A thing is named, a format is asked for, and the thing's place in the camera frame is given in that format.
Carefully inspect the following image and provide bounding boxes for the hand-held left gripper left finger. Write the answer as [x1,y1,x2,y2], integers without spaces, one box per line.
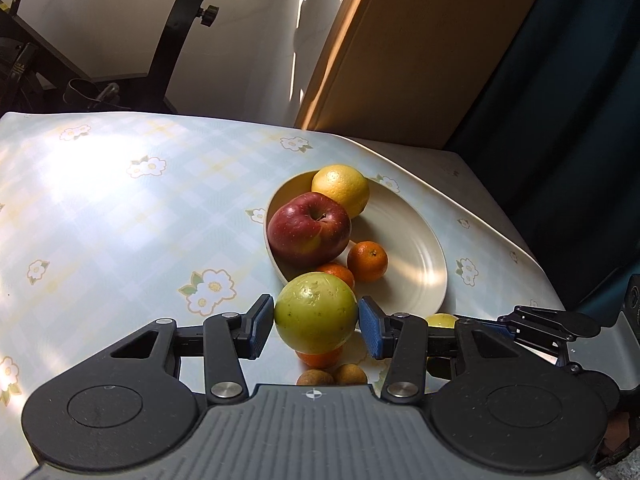
[102,294,275,406]

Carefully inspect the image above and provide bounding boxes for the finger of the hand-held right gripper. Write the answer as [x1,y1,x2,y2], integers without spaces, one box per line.
[497,304,602,373]

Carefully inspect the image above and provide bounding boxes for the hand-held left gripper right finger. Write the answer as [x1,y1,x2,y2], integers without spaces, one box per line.
[359,295,526,406]

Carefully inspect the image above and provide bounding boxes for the brown longan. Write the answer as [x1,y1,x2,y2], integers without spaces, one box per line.
[332,363,369,387]
[296,369,335,387]

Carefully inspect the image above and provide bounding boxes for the green apple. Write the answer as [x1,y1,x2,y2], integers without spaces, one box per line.
[425,312,460,330]
[273,271,359,354]

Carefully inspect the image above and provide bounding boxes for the small orange tangerine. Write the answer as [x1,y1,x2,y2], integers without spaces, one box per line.
[315,262,356,291]
[296,345,345,368]
[347,240,389,278]

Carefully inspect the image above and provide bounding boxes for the cream round plate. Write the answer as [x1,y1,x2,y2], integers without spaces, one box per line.
[263,170,447,317]

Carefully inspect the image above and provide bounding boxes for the red apple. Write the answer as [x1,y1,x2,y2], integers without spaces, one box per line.
[266,192,352,268]

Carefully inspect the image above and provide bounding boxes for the yellow citrus fruit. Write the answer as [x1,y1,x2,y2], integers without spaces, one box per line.
[311,164,371,220]

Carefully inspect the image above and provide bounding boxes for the teal curtain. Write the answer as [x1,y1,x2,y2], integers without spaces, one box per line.
[445,0,640,311]

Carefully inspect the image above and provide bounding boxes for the floral plaid tablecloth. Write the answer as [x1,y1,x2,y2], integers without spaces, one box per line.
[0,111,626,466]

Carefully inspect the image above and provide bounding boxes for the wooden board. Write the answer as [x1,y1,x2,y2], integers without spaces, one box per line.
[295,0,556,150]

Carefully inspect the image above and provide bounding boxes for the black exercise bike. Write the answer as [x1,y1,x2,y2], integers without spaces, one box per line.
[0,0,288,115]

